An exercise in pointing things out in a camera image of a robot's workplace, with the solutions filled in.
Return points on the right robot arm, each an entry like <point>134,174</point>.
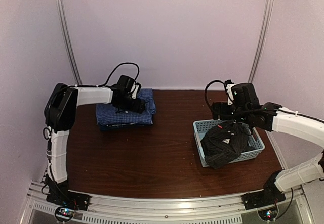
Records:
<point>275,117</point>

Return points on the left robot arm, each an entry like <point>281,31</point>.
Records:
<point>60,114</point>

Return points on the left aluminium corner post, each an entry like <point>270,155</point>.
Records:
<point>67,41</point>

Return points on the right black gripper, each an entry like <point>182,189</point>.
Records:
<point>216,110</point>

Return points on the aluminium corner post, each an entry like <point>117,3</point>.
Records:
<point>67,41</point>
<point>268,9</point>

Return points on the aluminium front rail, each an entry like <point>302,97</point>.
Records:
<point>215,209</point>

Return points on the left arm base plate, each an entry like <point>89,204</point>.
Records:
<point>67,209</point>

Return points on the blue checked shirt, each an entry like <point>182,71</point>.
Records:
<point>108,115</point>

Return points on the black pinstriped long sleeve shirt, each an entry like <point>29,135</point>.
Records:
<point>225,143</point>

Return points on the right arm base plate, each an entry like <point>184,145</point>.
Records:
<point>265,202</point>

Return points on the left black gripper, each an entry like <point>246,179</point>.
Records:
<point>137,107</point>

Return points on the right aluminium corner post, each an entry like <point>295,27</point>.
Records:
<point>268,9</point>

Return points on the light blue perforated plastic basket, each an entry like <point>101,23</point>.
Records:
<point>202,138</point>

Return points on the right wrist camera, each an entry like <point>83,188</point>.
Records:
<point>228,89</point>

